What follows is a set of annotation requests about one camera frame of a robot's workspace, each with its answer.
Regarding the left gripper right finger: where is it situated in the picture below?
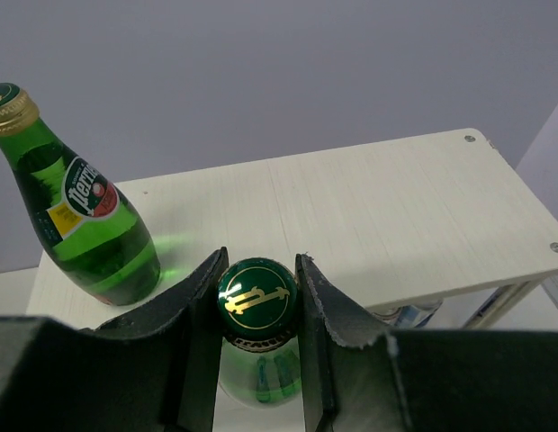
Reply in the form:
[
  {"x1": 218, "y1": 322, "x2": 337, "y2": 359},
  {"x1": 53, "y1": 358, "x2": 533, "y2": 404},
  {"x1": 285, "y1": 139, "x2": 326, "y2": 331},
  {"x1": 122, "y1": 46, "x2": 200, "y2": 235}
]
[{"x1": 295, "y1": 255, "x2": 558, "y2": 431}]

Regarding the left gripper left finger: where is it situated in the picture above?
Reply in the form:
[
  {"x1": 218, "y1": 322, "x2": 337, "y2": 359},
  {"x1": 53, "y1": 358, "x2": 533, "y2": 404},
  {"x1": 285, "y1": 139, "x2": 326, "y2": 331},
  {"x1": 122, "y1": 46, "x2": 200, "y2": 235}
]
[{"x1": 0, "y1": 248, "x2": 229, "y2": 431}]

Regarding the green glass bottle front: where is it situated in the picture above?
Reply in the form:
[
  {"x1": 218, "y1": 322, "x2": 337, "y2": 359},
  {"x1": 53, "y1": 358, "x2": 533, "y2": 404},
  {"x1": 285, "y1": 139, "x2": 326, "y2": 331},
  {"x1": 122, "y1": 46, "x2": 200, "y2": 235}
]
[{"x1": 217, "y1": 257, "x2": 302, "y2": 409}]

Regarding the green glass bottle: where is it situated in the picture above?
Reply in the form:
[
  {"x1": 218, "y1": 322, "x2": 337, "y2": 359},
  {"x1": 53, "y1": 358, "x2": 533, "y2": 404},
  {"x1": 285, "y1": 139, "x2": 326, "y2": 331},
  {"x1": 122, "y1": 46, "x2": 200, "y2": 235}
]
[
  {"x1": 217, "y1": 257, "x2": 302, "y2": 409},
  {"x1": 0, "y1": 83, "x2": 160, "y2": 306}
]

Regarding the white two-tier shelf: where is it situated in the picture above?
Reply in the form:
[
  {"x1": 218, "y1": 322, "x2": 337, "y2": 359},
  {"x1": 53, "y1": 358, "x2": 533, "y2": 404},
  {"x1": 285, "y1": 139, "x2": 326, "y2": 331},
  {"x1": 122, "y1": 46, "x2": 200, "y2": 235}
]
[{"x1": 25, "y1": 128, "x2": 558, "y2": 332}]

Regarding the light blue drink can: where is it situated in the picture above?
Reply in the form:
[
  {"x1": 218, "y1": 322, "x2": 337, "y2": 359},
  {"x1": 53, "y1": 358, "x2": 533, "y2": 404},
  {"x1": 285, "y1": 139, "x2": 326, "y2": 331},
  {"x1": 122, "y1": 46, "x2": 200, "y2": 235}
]
[{"x1": 372, "y1": 299, "x2": 444, "y2": 329}]

